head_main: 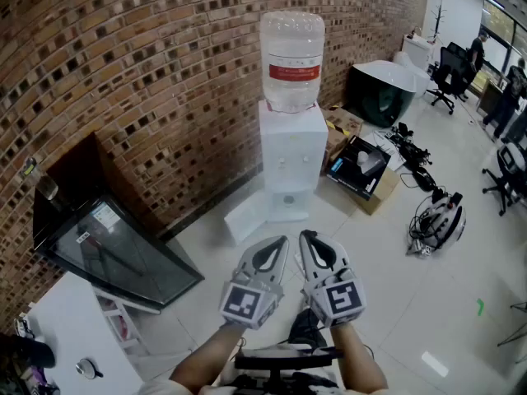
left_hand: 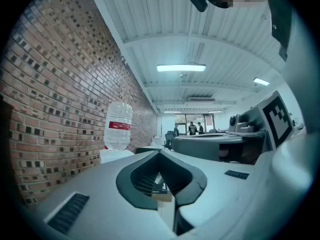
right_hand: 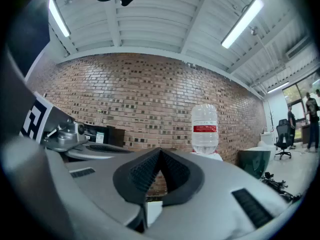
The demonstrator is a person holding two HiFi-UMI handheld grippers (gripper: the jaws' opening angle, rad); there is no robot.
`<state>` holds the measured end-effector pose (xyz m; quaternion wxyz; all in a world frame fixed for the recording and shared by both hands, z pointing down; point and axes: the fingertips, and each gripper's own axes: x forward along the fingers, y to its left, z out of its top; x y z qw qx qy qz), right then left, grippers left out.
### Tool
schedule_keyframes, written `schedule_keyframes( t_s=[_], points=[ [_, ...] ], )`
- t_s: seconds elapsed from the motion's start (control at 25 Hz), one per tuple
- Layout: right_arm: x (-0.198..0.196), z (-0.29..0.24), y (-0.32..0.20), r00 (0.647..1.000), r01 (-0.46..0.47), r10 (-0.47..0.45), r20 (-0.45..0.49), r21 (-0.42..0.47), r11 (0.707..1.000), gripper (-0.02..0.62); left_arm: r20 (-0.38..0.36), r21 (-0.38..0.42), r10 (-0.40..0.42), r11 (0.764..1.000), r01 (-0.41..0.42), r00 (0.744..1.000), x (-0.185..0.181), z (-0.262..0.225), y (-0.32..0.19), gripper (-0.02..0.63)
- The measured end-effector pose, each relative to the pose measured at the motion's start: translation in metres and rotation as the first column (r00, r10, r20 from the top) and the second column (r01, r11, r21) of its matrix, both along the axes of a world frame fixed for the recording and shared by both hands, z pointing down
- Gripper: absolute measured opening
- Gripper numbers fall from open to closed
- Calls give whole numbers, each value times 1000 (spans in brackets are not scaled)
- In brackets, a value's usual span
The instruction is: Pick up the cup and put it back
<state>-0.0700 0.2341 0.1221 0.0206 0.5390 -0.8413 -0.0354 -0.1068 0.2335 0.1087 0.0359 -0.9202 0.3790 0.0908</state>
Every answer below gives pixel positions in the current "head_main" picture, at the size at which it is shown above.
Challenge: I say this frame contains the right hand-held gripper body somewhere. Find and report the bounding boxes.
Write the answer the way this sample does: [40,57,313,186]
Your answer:
[303,267,368,329]

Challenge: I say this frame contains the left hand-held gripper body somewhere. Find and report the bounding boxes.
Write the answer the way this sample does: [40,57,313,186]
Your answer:
[217,269,285,331]

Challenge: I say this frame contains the white water dispenser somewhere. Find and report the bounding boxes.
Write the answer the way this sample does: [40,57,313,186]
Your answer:
[258,99,330,225]

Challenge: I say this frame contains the person's left forearm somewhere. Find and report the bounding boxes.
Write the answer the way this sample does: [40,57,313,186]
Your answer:
[167,322,248,395]

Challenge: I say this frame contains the person's right forearm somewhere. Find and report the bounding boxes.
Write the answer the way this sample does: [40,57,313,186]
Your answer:
[329,325,390,395]

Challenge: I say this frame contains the white dispenser door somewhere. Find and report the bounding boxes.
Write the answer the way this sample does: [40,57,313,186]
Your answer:
[224,191,271,246]

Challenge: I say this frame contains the person's black shoe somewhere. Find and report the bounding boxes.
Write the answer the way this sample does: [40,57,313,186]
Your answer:
[287,307,327,347]

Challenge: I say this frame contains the black flat bar device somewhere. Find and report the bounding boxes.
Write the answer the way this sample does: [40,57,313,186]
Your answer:
[233,346,345,383]

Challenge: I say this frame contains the plain brown cardboard box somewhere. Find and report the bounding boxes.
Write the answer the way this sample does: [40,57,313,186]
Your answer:
[357,165,401,216]

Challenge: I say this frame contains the black product box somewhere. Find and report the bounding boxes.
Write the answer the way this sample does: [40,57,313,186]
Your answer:
[326,135,393,202]

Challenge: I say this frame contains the white helmet-shaped device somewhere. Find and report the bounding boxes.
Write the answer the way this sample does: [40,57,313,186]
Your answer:
[406,187,467,258]

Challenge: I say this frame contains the person's patterned shirt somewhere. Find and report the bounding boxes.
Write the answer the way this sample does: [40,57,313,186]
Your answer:
[138,370,343,395]

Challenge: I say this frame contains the black glass-door fridge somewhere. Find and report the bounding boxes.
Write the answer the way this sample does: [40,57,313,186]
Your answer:
[31,132,206,309]

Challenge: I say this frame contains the taped brown cardboard box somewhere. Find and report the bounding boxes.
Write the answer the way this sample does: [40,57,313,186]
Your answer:
[319,105,366,168]

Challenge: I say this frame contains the white table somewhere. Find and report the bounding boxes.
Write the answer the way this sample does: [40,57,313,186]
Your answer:
[25,270,145,395]

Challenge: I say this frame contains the black tripod stand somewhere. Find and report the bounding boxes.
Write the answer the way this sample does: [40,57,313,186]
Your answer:
[496,300,527,348]

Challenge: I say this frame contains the white-backed office chair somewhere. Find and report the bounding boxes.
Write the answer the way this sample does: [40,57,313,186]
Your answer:
[481,141,527,217]

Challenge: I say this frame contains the clear water jug red label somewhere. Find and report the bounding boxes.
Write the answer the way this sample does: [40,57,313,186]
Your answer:
[259,10,326,114]

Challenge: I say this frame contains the brown wooden desk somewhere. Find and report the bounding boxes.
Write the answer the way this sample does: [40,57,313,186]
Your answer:
[476,77,503,115]

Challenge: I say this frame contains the black office chair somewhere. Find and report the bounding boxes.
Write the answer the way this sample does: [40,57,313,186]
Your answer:
[426,41,473,115]

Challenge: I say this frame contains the clear glass jar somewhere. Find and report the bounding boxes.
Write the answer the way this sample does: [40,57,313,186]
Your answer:
[22,157,59,202]

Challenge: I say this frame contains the black coat rack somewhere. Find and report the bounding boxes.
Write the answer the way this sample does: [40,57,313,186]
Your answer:
[429,5,449,44]

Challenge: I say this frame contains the large glass window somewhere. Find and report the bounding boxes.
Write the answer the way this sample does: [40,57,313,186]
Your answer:
[480,0,527,81]

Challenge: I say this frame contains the black cable bundle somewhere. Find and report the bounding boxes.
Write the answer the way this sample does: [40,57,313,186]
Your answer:
[386,121,438,192]

